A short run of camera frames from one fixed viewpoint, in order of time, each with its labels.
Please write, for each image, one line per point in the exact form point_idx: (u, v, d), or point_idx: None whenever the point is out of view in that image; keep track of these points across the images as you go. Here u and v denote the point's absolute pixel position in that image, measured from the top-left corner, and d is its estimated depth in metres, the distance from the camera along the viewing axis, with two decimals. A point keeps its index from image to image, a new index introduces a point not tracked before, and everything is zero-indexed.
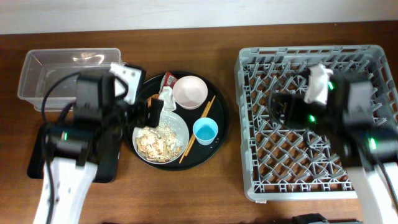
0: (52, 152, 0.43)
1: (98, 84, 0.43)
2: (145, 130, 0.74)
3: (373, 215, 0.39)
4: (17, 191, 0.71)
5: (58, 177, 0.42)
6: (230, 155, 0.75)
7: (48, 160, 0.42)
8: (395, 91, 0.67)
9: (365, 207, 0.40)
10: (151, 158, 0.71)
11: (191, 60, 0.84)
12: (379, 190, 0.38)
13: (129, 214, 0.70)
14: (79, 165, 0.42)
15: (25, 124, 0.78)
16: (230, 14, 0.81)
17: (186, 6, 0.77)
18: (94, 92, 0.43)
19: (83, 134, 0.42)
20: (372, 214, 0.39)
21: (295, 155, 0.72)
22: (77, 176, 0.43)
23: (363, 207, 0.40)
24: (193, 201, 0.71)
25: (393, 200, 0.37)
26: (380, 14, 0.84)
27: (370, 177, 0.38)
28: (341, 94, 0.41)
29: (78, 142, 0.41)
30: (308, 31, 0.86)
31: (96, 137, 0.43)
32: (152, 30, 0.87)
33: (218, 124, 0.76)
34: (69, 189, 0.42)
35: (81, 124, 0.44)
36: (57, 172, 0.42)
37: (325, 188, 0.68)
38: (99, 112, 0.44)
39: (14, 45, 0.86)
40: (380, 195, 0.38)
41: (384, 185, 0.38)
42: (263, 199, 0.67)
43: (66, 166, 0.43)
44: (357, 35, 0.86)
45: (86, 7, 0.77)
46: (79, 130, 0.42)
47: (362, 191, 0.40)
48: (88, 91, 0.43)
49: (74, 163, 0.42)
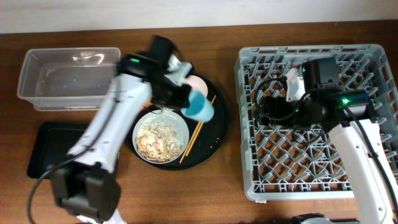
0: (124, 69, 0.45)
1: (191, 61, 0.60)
2: (145, 130, 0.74)
3: (362, 191, 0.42)
4: (17, 190, 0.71)
5: (125, 85, 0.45)
6: (230, 155, 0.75)
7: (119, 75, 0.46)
8: (395, 90, 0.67)
9: (355, 184, 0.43)
10: (151, 158, 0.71)
11: (191, 59, 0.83)
12: (367, 167, 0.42)
13: (129, 213, 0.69)
14: (142, 81, 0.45)
15: (25, 124, 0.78)
16: (230, 14, 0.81)
17: (186, 5, 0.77)
18: (163, 45, 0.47)
19: (152, 63, 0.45)
20: (361, 191, 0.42)
21: (295, 155, 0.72)
22: (136, 86, 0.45)
23: (353, 187, 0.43)
24: (193, 201, 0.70)
25: (384, 180, 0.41)
26: (381, 13, 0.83)
27: (360, 155, 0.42)
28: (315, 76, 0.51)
29: (142, 70, 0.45)
30: (308, 30, 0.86)
31: (161, 68, 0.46)
32: (151, 29, 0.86)
33: (219, 124, 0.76)
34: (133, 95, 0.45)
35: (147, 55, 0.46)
36: (122, 83, 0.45)
37: (325, 188, 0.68)
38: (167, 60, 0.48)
39: (14, 44, 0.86)
40: (369, 172, 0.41)
41: (373, 165, 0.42)
42: (263, 199, 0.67)
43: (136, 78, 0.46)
44: (357, 35, 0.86)
45: (85, 7, 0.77)
46: (157, 66, 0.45)
47: (353, 170, 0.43)
48: (158, 43, 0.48)
49: (139, 80, 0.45)
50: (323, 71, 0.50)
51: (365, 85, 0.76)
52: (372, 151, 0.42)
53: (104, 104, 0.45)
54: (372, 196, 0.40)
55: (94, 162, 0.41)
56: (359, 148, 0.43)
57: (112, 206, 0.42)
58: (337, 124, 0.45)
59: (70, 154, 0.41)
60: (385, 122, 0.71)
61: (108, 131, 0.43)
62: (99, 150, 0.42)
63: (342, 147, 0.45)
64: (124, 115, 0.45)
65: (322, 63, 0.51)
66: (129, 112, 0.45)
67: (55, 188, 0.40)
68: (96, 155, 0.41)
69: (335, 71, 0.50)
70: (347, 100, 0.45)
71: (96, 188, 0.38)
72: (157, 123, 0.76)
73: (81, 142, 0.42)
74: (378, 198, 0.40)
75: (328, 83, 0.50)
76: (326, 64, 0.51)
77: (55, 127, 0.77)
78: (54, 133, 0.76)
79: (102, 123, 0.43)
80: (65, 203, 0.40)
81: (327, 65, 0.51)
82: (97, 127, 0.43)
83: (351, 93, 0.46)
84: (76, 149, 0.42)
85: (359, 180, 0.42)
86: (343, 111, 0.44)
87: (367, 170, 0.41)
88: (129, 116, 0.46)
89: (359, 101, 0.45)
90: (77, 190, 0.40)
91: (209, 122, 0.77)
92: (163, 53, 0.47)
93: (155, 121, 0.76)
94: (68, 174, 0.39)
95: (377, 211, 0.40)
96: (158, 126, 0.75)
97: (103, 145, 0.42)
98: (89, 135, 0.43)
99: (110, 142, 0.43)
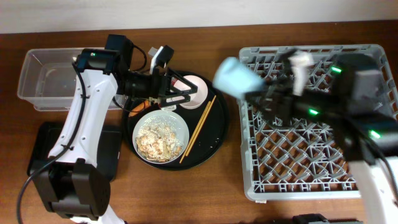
0: (81, 63, 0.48)
1: (170, 51, 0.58)
2: (145, 130, 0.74)
3: None
4: (17, 190, 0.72)
5: (88, 81, 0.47)
6: (230, 155, 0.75)
7: (81, 70, 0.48)
8: (395, 91, 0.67)
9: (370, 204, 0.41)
10: (151, 158, 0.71)
11: (191, 59, 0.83)
12: None
13: (129, 213, 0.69)
14: (106, 72, 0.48)
15: (25, 124, 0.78)
16: (230, 14, 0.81)
17: (186, 5, 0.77)
18: (114, 42, 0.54)
19: (106, 55, 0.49)
20: None
21: (295, 155, 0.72)
22: (101, 79, 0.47)
23: None
24: (193, 201, 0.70)
25: None
26: (381, 13, 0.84)
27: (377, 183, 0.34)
28: (347, 88, 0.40)
29: (102, 62, 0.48)
30: (308, 30, 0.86)
31: (116, 60, 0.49)
32: (152, 29, 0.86)
33: (219, 124, 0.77)
34: (97, 89, 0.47)
35: (104, 50, 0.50)
36: (87, 76, 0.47)
37: (325, 188, 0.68)
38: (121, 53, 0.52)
39: (14, 44, 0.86)
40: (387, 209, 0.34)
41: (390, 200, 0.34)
42: (263, 199, 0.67)
43: (96, 74, 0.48)
44: (357, 35, 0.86)
45: (86, 7, 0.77)
46: (106, 56, 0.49)
47: None
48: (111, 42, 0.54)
49: (102, 72, 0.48)
50: (359, 88, 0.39)
51: None
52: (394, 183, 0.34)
53: (74, 102, 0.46)
54: None
55: (76, 159, 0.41)
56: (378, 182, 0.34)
57: (104, 200, 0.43)
58: (364, 161, 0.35)
59: (49, 157, 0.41)
60: None
61: (83, 127, 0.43)
62: (78, 148, 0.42)
63: (360, 177, 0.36)
64: (96, 109, 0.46)
65: (363, 76, 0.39)
66: (99, 106, 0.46)
67: (41, 194, 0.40)
68: (76, 155, 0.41)
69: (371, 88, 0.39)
70: (375, 134, 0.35)
71: (81, 188, 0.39)
72: (157, 123, 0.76)
73: (58, 142, 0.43)
74: None
75: (362, 99, 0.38)
76: (367, 78, 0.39)
77: (55, 127, 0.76)
78: (55, 133, 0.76)
79: (76, 121, 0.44)
80: (56, 206, 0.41)
81: (363, 79, 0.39)
82: (73, 126, 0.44)
83: (382, 122, 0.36)
84: (54, 150, 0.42)
85: None
86: (367, 144, 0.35)
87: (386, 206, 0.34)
88: (101, 109, 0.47)
89: (390, 134, 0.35)
90: (65, 191, 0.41)
91: (209, 122, 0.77)
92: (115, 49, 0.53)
93: (155, 121, 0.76)
94: (53, 177, 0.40)
95: None
96: (158, 126, 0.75)
97: (82, 142, 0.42)
98: (65, 135, 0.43)
99: (87, 138, 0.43)
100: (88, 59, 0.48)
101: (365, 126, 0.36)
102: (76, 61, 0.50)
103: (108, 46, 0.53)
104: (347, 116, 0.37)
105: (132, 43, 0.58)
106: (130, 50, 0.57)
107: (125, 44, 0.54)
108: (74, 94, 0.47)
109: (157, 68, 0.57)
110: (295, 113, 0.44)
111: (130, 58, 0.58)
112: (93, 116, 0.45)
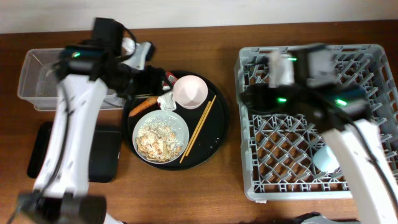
0: (63, 65, 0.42)
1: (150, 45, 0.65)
2: (145, 130, 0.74)
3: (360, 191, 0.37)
4: (18, 190, 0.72)
5: (73, 91, 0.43)
6: (230, 155, 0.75)
7: (64, 78, 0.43)
8: (395, 90, 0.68)
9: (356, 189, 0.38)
10: (151, 158, 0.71)
11: (191, 60, 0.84)
12: (366, 172, 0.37)
13: (128, 213, 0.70)
14: (91, 79, 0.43)
15: (24, 124, 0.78)
16: (230, 14, 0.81)
17: (186, 5, 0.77)
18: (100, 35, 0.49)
19: (93, 53, 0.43)
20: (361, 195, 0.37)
21: (295, 155, 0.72)
22: (86, 89, 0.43)
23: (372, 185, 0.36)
24: (193, 201, 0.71)
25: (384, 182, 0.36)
26: (381, 13, 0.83)
27: (357, 163, 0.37)
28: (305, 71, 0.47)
29: (87, 61, 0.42)
30: (308, 30, 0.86)
31: (104, 60, 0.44)
32: (152, 29, 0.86)
33: (219, 124, 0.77)
34: (83, 102, 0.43)
35: (89, 47, 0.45)
36: (70, 86, 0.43)
37: (325, 188, 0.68)
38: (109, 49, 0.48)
39: (14, 44, 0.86)
40: (379, 194, 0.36)
41: (381, 182, 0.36)
42: (263, 199, 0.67)
43: (81, 81, 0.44)
44: (357, 35, 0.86)
45: (86, 7, 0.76)
46: (93, 53, 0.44)
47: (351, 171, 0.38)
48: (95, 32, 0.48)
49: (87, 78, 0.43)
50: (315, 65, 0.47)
51: (366, 85, 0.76)
52: (371, 157, 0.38)
53: (57, 120, 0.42)
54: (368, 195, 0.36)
55: (63, 193, 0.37)
56: (367, 160, 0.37)
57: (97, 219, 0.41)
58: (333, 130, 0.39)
59: (34, 189, 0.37)
60: (385, 123, 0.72)
61: (70, 148, 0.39)
62: (68, 173, 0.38)
63: (344, 165, 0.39)
64: (83, 126, 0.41)
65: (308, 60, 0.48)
66: (86, 122, 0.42)
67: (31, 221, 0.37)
68: (64, 185, 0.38)
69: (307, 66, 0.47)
70: (344, 102, 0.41)
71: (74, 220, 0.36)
72: (157, 123, 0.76)
73: (41, 176, 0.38)
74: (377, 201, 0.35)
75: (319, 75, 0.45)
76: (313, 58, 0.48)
77: None
78: None
79: (61, 140, 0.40)
80: None
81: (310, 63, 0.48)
82: (58, 145, 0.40)
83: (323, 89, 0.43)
84: (40, 180, 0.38)
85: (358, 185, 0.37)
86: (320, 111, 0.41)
87: (377, 187, 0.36)
88: (88, 126, 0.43)
89: (352, 100, 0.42)
90: None
91: (209, 122, 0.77)
92: (104, 37, 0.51)
93: (155, 121, 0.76)
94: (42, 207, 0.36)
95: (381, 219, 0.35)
96: (158, 126, 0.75)
97: (69, 165, 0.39)
98: (51, 158, 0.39)
99: (76, 162, 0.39)
100: (71, 55, 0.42)
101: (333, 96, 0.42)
102: (56, 61, 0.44)
103: (97, 33, 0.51)
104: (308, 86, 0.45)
105: (120, 35, 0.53)
106: (122, 37, 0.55)
107: (114, 31, 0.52)
108: (56, 110, 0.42)
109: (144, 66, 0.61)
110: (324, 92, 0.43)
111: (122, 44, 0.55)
112: (79, 137, 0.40)
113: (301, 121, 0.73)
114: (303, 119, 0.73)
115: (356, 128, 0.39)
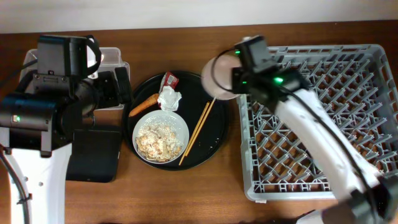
0: (7, 122, 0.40)
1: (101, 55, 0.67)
2: (145, 130, 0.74)
3: (320, 154, 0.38)
4: None
5: (23, 164, 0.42)
6: (230, 155, 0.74)
7: (9, 149, 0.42)
8: (395, 90, 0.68)
9: (314, 154, 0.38)
10: (151, 158, 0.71)
11: (191, 60, 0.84)
12: (318, 134, 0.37)
13: (129, 213, 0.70)
14: (43, 129, 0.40)
15: None
16: (231, 14, 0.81)
17: (186, 5, 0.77)
18: (58, 56, 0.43)
19: (41, 104, 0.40)
20: (326, 165, 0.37)
21: (294, 155, 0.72)
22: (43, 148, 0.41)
23: (325, 152, 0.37)
24: (193, 201, 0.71)
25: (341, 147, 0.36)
26: (381, 14, 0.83)
27: (308, 124, 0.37)
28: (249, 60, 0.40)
29: (36, 114, 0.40)
30: (308, 30, 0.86)
31: (58, 107, 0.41)
32: (152, 29, 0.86)
33: (219, 124, 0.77)
34: (40, 183, 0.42)
35: (40, 96, 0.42)
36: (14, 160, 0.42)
37: (325, 188, 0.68)
38: (66, 81, 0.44)
39: (14, 44, 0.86)
40: (337, 155, 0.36)
41: (337, 144, 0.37)
42: (263, 199, 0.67)
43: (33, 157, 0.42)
44: (357, 35, 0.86)
45: (86, 7, 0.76)
46: (38, 101, 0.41)
47: (305, 139, 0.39)
48: (50, 52, 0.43)
49: (39, 127, 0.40)
50: (257, 53, 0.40)
51: (366, 85, 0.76)
52: (316, 116, 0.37)
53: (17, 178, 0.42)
54: (333, 163, 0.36)
55: None
56: (313, 119, 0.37)
57: None
58: (281, 109, 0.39)
59: None
60: (385, 123, 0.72)
61: None
62: None
63: (293, 124, 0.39)
64: (45, 204, 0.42)
65: (254, 51, 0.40)
66: (52, 173, 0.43)
67: None
68: None
69: (260, 51, 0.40)
70: (280, 79, 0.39)
71: None
72: (157, 123, 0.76)
73: (14, 198, 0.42)
74: (333, 159, 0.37)
75: (262, 63, 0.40)
76: (257, 50, 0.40)
77: None
78: None
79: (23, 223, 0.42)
80: None
81: (256, 50, 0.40)
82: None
83: (284, 73, 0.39)
84: None
85: (325, 160, 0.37)
86: (286, 94, 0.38)
87: (333, 150, 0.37)
88: (56, 177, 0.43)
89: (290, 79, 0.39)
90: None
91: (209, 122, 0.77)
92: (52, 68, 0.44)
93: (155, 121, 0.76)
94: None
95: (338, 171, 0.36)
96: (158, 126, 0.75)
97: None
98: None
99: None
100: (12, 108, 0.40)
101: (270, 78, 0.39)
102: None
103: (41, 61, 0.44)
104: (257, 74, 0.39)
105: None
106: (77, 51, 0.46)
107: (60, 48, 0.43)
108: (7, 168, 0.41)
109: (111, 72, 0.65)
110: (269, 76, 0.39)
111: (81, 58, 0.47)
112: (43, 205, 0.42)
113: None
114: None
115: (296, 96, 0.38)
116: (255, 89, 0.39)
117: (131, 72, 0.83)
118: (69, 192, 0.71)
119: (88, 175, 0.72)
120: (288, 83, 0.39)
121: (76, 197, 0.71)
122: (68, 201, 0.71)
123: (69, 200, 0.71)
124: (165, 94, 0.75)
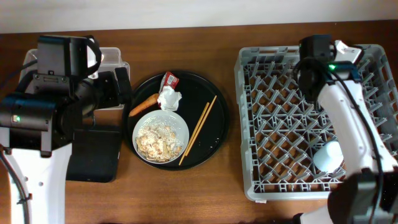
0: (7, 122, 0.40)
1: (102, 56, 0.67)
2: (145, 130, 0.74)
3: (344, 133, 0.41)
4: None
5: (23, 164, 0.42)
6: (230, 155, 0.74)
7: (9, 148, 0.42)
8: (395, 90, 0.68)
9: (341, 136, 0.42)
10: (151, 158, 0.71)
11: (191, 59, 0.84)
12: (352, 119, 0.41)
13: (129, 213, 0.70)
14: (42, 129, 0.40)
15: None
16: (230, 14, 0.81)
17: (186, 5, 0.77)
18: (58, 56, 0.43)
19: (41, 104, 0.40)
20: (345, 144, 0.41)
21: (295, 155, 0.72)
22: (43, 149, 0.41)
23: (348, 136, 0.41)
24: (193, 201, 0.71)
25: (368, 132, 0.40)
26: (381, 14, 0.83)
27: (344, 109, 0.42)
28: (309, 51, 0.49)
29: (36, 114, 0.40)
30: (308, 30, 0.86)
31: (58, 107, 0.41)
32: (151, 29, 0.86)
33: (219, 124, 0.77)
34: (40, 183, 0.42)
35: (41, 96, 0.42)
36: (14, 161, 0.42)
37: (325, 188, 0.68)
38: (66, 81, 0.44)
39: (14, 44, 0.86)
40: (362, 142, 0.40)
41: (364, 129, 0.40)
42: (263, 199, 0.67)
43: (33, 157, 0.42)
44: (357, 35, 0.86)
45: (86, 7, 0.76)
46: (38, 100, 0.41)
47: (338, 125, 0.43)
48: (50, 52, 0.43)
49: (38, 127, 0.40)
50: (315, 45, 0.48)
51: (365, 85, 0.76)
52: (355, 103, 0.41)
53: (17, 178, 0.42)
54: (354, 144, 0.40)
55: None
56: (351, 106, 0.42)
57: None
58: (324, 85, 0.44)
59: None
60: (385, 122, 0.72)
61: None
62: None
63: (328, 103, 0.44)
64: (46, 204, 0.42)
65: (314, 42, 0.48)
66: (52, 173, 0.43)
67: None
68: None
69: (324, 45, 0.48)
70: (334, 66, 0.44)
71: None
72: (157, 123, 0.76)
73: (14, 198, 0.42)
74: (359, 142, 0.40)
75: (320, 55, 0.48)
76: (318, 41, 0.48)
77: None
78: None
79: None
80: None
81: (318, 42, 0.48)
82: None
83: (341, 63, 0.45)
84: None
85: (348, 142, 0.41)
86: (330, 76, 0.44)
87: (357, 132, 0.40)
88: (56, 177, 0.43)
89: (346, 70, 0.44)
90: None
91: (209, 122, 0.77)
92: (51, 68, 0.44)
93: (155, 121, 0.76)
94: None
95: (360, 155, 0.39)
96: (158, 126, 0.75)
97: None
98: None
99: None
100: (12, 108, 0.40)
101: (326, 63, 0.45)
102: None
103: (41, 62, 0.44)
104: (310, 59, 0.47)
105: (82, 50, 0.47)
106: (77, 51, 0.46)
107: (60, 48, 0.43)
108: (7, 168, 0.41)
109: (111, 72, 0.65)
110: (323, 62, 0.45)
111: (80, 58, 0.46)
112: (44, 205, 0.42)
113: (301, 121, 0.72)
114: (303, 118, 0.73)
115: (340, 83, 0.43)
116: (305, 70, 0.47)
117: (131, 72, 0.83)
118: (69, 192, 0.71)
119: (88, 175, 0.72)
120: (343, 73, 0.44)
121: (76, 196, 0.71)
122: (69, 200, 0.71)
123: (69, 200, 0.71)
124: (166, 94, 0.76)
